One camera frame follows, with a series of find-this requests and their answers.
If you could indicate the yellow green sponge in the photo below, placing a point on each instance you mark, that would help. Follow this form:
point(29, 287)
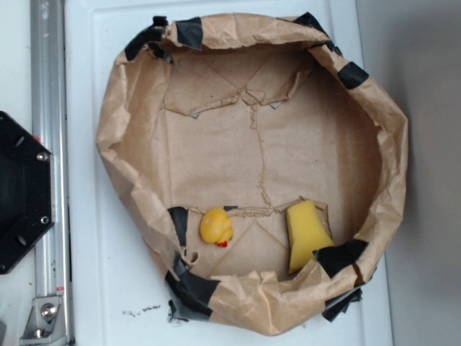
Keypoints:
point(306, 234)

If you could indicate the yellow rubber duck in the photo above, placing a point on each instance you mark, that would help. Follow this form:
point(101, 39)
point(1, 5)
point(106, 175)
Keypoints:
point(216, 227)

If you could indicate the brown paper bag basin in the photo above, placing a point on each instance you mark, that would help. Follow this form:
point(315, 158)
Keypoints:
point(253, 114)

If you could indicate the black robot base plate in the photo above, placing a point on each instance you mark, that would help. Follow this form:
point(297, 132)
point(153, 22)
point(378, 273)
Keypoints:
point(26, 192)

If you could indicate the aluminium extrusion rail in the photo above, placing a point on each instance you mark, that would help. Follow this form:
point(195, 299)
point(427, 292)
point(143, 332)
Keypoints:
point(53, 251)

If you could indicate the metal corner bracket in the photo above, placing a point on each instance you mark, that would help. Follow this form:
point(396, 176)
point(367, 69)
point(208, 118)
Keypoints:
point(46, 322)

